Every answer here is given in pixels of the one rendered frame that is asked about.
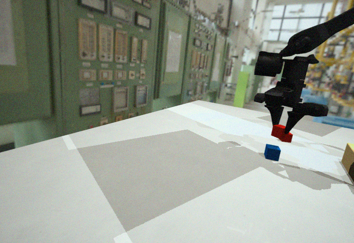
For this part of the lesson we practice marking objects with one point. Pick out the red cube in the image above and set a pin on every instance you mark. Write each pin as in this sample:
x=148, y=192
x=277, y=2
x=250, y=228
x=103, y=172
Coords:
x=289, y=139
x=278, y=131

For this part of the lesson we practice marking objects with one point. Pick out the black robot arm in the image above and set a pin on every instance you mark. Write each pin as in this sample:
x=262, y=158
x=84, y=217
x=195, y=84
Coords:
x=271, y=64

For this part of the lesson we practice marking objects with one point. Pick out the blue cube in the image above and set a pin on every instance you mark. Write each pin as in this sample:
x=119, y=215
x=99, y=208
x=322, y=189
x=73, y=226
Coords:
x=272, y=152

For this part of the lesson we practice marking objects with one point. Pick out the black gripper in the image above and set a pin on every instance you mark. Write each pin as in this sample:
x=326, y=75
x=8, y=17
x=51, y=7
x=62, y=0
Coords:
x=299, y=109

